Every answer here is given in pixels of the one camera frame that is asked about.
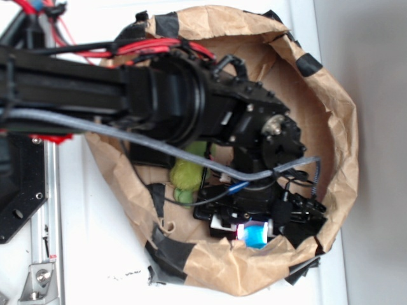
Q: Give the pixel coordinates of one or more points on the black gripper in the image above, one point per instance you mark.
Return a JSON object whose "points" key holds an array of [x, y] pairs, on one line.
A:
{"points": [[288, 214]]}

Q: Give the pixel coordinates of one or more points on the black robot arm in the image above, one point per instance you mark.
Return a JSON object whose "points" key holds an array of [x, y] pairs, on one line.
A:
{"points": [[179, 106]]}

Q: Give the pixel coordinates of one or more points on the green plush toy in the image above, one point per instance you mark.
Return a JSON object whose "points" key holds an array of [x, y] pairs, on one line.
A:
{"points": [[187, 176]]}

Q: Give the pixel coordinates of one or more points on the aluminium rail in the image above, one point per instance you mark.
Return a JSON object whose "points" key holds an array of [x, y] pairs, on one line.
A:
{"points": [[46, 226]]}

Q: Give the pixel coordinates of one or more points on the metal corner bracket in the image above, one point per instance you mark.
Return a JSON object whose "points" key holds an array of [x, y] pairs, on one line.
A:
{"points": [[40, 285]]}

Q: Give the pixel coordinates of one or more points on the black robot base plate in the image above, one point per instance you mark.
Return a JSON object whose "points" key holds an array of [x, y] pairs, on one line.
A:
{"points": [[23, 188]]}

